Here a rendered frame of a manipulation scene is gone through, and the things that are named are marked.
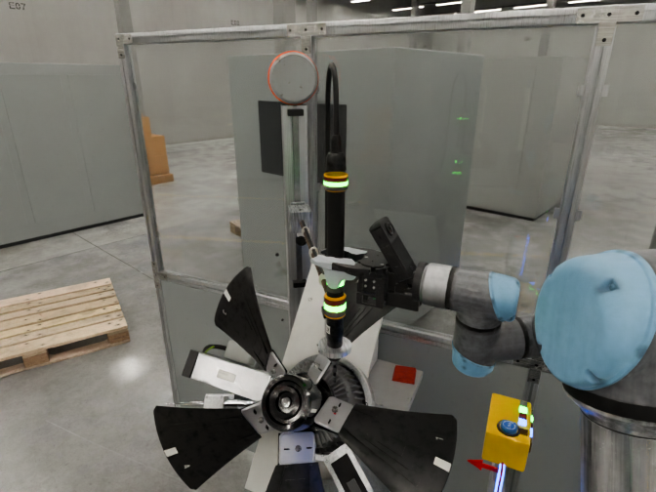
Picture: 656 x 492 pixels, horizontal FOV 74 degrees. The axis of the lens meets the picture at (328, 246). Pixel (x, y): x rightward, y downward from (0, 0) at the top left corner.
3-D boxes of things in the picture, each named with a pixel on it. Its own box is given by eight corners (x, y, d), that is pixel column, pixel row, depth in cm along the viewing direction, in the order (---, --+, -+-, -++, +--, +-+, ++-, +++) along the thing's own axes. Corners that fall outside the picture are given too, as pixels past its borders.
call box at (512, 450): (487, 421, 123) (492, 390, 120) (525, 432, 119) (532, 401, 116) (480, 463, 110) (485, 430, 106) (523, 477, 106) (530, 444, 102)
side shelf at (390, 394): (335, 353, 177) (335, 347, 176) (423, 377, 163) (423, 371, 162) (307, 389, 157) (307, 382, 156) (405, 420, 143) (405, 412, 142)
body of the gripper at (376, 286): (351, 303, 80) (416, 317, 75) (352, 260, 77) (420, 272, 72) (366, 286, 86) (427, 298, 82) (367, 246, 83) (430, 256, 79)
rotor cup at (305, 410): (279, 374, 110) (256, 369, 99) (334, 371, 106) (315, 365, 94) (278, 436, 105) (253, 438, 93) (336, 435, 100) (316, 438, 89)
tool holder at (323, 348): (313, 336, 94) (313, 296, 91) (346, 333, 95) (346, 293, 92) (320, 360, 86) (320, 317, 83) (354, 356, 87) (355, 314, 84)
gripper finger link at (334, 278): (307, 289, 82) (354, 295, 79) (306, 260, 79) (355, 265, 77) (310, 281, 84) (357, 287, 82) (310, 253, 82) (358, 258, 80)
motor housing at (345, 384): (278, 435, 120) (256, 437, 109) (302, 353, 126) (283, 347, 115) (355, 464, 111) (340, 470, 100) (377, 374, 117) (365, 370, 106)
